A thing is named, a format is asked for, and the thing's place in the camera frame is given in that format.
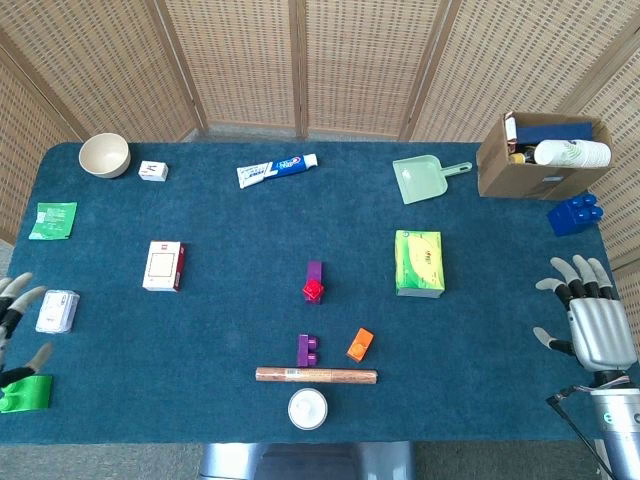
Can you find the dark blue flat box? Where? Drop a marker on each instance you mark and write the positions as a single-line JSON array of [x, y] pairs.
[[555, 131]]

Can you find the dark bottle with yellow cap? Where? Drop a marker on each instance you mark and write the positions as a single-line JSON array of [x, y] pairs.
[[522, 155]]

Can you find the woven bamboo folding screen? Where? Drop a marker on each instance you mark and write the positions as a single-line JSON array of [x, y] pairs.
[[250, 60]]

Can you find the purple single-stud block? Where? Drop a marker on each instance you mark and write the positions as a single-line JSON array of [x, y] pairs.
[[315, 271]]

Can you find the orange single-stud block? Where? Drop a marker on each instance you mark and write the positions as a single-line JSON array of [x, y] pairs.
[[360, 345]]

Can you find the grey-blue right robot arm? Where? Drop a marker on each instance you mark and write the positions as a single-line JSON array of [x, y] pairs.
[[620, 430]]

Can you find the bright green object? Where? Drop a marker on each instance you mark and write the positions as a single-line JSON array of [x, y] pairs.
[[30, 395]]

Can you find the brown cardboard box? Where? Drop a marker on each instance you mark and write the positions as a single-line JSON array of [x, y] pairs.
[[505, 175]]

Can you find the blue white toothpaste tube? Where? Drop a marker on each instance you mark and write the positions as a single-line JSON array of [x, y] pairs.
[[280, 169]]

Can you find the green flat packet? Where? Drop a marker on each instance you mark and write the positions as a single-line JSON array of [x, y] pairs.
[[52, 220]]

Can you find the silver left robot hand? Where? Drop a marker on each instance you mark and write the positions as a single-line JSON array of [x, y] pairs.
[[12, 305]]

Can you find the green tissue pack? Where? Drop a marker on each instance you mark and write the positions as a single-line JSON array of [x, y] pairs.
[[420, 262]]

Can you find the blue table cloth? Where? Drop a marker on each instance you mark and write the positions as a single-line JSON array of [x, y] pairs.
[[225, 300]]

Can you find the wooden rolling pin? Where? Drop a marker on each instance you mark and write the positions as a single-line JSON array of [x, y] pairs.
[[315, 376]]

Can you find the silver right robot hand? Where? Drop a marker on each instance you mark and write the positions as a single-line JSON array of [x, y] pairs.
[[597, 330]]

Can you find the white paper cup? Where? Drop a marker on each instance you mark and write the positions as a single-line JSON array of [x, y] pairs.
[[575, 153]]

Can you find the purple two-stud block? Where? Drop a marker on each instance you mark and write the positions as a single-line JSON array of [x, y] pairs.
[[303, 350]]

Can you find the white and red box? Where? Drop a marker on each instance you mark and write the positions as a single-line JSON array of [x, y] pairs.
[[161, 265]]

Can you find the grey robot torso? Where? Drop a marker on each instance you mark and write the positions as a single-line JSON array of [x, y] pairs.
[[305, 462]]

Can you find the white soft tissue pack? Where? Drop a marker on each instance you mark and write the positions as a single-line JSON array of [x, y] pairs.
[[57, 312]]

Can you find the blue four-stud block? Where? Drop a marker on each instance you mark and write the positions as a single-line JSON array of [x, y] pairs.
[[572, 217]]

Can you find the red single-stud block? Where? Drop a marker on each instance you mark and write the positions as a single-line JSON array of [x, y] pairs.
[[313, 290]]

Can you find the beige ribbed bowl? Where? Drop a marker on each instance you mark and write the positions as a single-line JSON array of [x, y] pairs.
[[102, 157]]

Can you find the white-lidded clear plastic jar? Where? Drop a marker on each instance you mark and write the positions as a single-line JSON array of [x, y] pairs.
[[307, 409]]

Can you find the small white carton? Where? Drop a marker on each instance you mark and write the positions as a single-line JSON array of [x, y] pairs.
[[153, 171]]

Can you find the pale green dustpan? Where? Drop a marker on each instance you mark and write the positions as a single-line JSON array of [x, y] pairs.
[[420, 180]]

